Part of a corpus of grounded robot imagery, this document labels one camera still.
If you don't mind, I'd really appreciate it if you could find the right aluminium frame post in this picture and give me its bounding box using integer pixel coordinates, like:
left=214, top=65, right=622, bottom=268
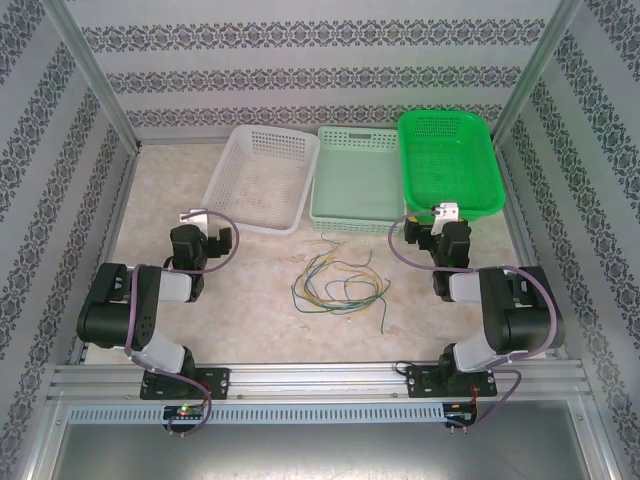
left=490, top=0, right=586, bottom=146

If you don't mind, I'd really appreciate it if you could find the bright yellow thin cable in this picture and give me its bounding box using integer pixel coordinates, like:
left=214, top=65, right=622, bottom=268
left=308, top=238, right=348, bottom=265

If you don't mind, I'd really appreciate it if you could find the bright green plastic basket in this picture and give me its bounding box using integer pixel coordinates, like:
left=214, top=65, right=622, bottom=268
left=397, top=109, right=506, bottom=221

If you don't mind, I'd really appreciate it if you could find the circuit board with green light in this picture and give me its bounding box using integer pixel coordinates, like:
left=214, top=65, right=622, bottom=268
left=163, top=403, right=207, bottom=421

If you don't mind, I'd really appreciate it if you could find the aluminium frame post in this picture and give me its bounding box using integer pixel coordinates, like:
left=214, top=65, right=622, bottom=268
left=39, top=0, right=142, bottom=151
left=490, top=0, right=586, bottom=146

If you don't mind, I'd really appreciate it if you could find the left aluminium frame post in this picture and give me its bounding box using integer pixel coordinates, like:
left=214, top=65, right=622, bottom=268
left=39, top=0, right=142, bottom=151

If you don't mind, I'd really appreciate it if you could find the white plastic mesh basket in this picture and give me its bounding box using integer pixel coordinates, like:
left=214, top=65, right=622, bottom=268
left=202, top=124, right=321, bottom=238

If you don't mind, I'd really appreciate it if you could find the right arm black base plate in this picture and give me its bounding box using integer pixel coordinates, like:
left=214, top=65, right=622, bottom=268
left=405, top=364, right=499, bottom=399

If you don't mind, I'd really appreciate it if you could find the slotted grey cable duct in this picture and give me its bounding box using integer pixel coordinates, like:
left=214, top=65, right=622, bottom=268
left=67, top=403, right=479, bottom=425

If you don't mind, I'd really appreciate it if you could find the aluminium table side rail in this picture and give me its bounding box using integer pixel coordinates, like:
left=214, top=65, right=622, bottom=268
left=68, top=144, right=144, bottom=365
left=492, top=142, right=572, bottom=361

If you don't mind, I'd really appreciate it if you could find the pale green plastic basket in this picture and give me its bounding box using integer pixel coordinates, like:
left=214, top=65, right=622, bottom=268
left=308, top=125, right=407, bottom=236

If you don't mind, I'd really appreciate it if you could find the grey metal front panel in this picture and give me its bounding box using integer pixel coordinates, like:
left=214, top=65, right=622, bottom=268
left=29, top=399, right=614, bottom=480

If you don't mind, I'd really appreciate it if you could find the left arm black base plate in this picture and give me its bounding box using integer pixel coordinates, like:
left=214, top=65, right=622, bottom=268
left=139, top=367, right=231, bottom=401

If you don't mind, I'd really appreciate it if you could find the aluminium mounting rail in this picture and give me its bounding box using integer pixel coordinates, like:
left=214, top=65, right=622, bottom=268
left=47, top=360, right=587, bottom=402

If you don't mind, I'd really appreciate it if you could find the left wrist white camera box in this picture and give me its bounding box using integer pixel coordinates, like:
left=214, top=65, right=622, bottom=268
left=178, top=207, right=210, bottom=235

